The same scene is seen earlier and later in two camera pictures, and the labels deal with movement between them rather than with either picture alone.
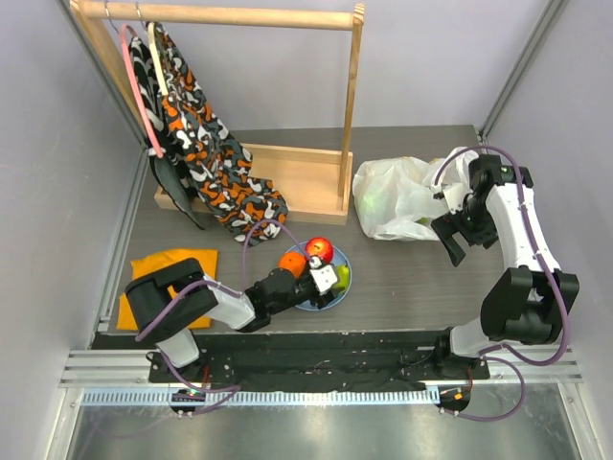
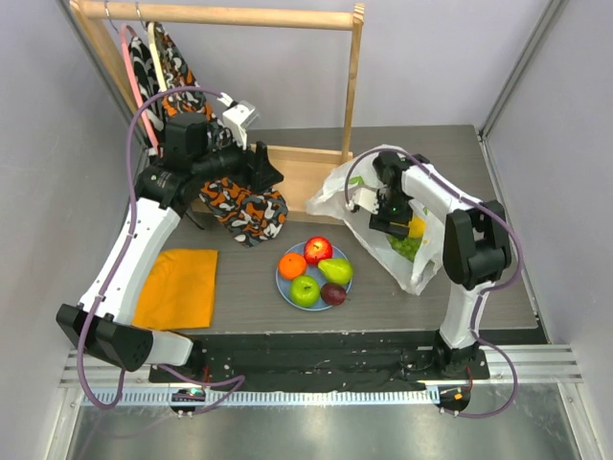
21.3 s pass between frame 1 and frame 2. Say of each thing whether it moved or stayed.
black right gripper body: moved
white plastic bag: moved
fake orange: stayed
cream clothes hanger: stayed
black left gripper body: moved
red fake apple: stayed
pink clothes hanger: stayed
